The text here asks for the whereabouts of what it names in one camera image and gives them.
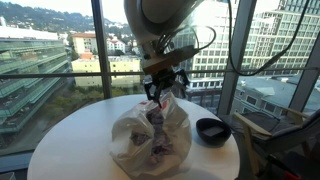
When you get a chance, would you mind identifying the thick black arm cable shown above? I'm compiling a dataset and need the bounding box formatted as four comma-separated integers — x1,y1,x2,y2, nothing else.
227,0,312,77

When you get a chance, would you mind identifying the white plastic bag red print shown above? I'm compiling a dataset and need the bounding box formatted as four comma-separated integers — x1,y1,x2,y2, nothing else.
109,91,194,178

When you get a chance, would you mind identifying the dark window mullion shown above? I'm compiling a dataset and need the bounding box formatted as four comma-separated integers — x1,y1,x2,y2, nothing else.
90,0,113,100

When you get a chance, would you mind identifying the wide grey window column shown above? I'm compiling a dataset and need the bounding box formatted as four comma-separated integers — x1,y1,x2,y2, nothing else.
217,0,258,116
289,33,320,111

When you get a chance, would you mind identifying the dark horizontal window railing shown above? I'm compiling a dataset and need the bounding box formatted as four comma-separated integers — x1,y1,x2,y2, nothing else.
0,64,320,82

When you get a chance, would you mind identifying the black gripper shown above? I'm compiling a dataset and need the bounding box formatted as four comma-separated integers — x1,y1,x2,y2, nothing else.
143,68,191,108

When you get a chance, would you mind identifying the black round bowl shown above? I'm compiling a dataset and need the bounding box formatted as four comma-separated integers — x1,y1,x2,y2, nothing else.
195,117,232,147

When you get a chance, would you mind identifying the purple patterned dress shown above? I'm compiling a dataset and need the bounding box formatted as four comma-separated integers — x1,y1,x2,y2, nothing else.
129,108,175,165

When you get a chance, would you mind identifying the tan wrist camera box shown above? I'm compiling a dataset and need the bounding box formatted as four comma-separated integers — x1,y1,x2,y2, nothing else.
142,44,202,76

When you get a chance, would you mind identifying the wooden chair grey cushion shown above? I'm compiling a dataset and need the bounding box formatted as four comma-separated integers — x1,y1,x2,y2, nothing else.
219,106,320,180

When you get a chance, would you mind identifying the round white table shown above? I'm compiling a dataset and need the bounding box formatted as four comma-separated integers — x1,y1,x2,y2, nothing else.
27,93,241,180

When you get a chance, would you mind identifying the grey whiteboard eraser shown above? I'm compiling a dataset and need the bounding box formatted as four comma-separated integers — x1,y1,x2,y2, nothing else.
202,125,225,138

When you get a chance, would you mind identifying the thin black camera cable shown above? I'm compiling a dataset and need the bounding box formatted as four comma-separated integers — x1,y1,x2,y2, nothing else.
159,25,217,54

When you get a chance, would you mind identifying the small red object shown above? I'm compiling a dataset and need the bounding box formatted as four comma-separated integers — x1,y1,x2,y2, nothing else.
283,170,303,180

